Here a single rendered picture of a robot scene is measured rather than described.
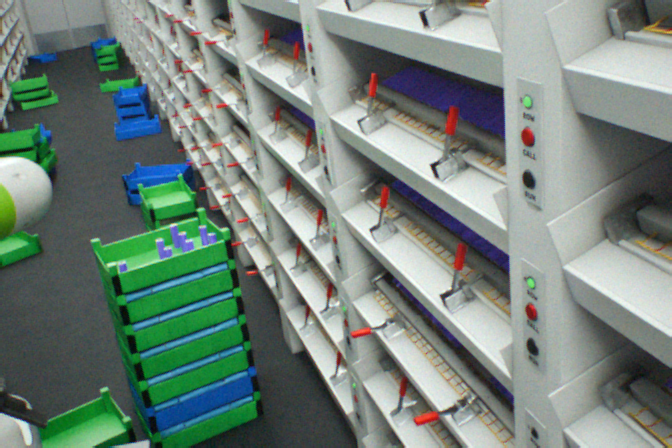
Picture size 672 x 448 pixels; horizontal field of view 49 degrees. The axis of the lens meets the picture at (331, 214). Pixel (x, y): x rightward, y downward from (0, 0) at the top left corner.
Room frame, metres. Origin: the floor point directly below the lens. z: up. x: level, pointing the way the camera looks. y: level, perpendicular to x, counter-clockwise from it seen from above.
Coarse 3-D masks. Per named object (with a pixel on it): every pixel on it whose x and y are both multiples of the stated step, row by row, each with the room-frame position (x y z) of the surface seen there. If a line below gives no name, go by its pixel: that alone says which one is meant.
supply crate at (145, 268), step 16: (176, 224) 1.83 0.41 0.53; (192, 224) 1.84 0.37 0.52; (208, 224) 1.83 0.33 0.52; (96, 240) 1.72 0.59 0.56; (128, 240) 1.77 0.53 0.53; (144, 240) 1.78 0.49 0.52; (224, 240) 1.67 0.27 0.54; (96, 256) 1.70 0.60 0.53; (112, 256) 1.75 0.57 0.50; (128, 256) 1.76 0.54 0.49; (144, 256) 1.76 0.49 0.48; (176, 256) 1.62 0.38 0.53; (192, 256) 1.64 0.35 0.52; (208, 256) 1.65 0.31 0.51; (224, 256) 1.67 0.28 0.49; (112, 272) 1.55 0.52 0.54; (128, 272) 1.57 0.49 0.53; (144, 272) 1.58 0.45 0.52; (160, 272) 1.60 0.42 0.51; (176, 272) 1.62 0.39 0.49; (192, 272) 1.63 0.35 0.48; (112, 288) 1.57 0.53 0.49; (128, 288) 1.56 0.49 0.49
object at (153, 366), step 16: (240, 320) 1.67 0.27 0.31; (208, 336) 1.64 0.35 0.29; (224, 336) 1.65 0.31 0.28; (240, 336) 1.67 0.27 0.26; (128, 352) 1.61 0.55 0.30; (176, 352) 1.60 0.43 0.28; (192, 352) 1.61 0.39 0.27; (208, 352) 1.63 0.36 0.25; (144, 368) 1.56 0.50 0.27; (160, 368) 1.58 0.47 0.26
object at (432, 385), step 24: (360, 288) 1.30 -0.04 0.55; (360, 312) 1.25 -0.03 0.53; (384, 312) 1.22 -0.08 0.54; (384, 336) 1.15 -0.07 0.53; (408, 360) 1.06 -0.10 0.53; (432, 360) 1.03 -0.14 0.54; (432, 384) 0.98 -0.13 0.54; (456, 384) 0.96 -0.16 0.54; (480, 408) 0.89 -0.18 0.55; (456, 432) 0.87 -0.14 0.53; (480, 432) 0.85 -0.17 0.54
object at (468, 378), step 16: (384, 288) 1.25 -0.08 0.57; (400, 304) 1.18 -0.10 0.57; (416, 320) 1.12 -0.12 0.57; (432, 336) 1.06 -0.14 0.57; (448, 352) 1.01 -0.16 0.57; (448, 368) 0.99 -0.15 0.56; (464, 368) 0.96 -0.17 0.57; (464, 384) 0.95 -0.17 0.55; (480, 384) 0.91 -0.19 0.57; (480, 400) 0.90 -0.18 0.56; (496, 400) 0.87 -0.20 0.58; (480, 416) 0.87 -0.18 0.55; (496, 416) 0.85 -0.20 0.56; (512, 416) 0.83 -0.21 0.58; (496, 432) 0.83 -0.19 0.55; (512, 432) 0.81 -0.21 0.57
